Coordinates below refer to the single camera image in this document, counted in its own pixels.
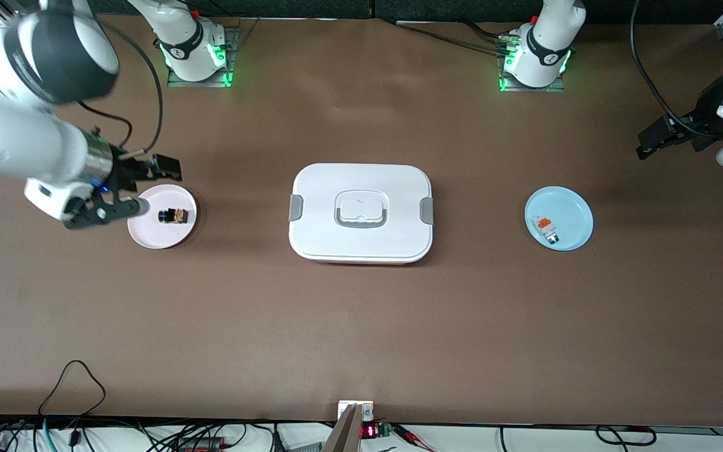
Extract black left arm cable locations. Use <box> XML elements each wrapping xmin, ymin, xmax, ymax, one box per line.
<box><xmin>629</xmin><ymin>0</ymin><xmax>715</xmax><ymax>136</ymax></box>

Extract orange black connector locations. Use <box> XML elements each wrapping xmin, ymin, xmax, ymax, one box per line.
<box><xmin>176</xmin><ymin>437</ymin><xmax>224</xmax><ymax>452</ymax></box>

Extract black base cable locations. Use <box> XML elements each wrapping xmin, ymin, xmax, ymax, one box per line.
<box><xmin>380</xmin><ymin>18</ymin><xmax>522</xmax><ymax>57</ymax></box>

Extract black looped cable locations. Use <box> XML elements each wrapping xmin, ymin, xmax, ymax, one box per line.
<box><xmin>38</xmin><ymin>360</ymin><xmax>106</xmax><ymax>418</ymax></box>

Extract white lunch box grey handle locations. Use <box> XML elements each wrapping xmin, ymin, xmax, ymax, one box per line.
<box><xmin>288</xmin><ymin>163</ymin><xmax>434</xmax><ymax>264</ymax></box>

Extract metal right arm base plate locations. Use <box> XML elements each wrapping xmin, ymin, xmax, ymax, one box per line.
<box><xmin>167</xmin><ymin>25</ymin><xmax>238</xmax><ymax>89</ymax></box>

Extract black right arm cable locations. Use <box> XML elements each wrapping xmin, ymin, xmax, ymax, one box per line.
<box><xmin>76</xmin><ymin>18</ymin><xmax>165</xmax><ymax>155</ymax></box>

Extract white and orange switch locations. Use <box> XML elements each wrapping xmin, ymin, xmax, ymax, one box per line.
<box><xmin>533</xmin><ymin>215</ymin><xmax>560</xmax><ymax>244</ymax></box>

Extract pink round plate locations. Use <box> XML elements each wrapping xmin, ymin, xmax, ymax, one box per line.
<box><xmin>127</xmin><ymin>183</ymin><xmax>198</xmax><ymax>250</ymax></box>

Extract red clip leads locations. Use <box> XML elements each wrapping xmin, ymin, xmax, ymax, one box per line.
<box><xmin>393</xmin><ymin>424</ymin><xmax>437</xmax><ymax>452</ymax></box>

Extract light blue round plate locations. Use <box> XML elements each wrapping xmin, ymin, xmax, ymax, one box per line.
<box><xmin>524</xmin><ymin>185</ymin><xmax>594</xmax><ymax>252</ymax></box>

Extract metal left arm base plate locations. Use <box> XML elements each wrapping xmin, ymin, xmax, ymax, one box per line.
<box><xmin>498</xmin><ymin>56</ymin><xmax>566</xmax><ymax>94</ymax></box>

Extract black coiled cable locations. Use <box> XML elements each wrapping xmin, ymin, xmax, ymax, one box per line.
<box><xmin>595</xmin><ymin>425</ymin><xmax>657</xmax><ymax>447</ymax></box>

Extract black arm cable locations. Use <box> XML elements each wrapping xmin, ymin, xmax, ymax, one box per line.
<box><xmin>76</xmin><ymin>18</ymin><xmax>165</xmax><ymax>155</ymax></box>
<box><xmin>629</xmin><ymin>0</ymin><xmax>715</xmax><ymax>136</ymax></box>

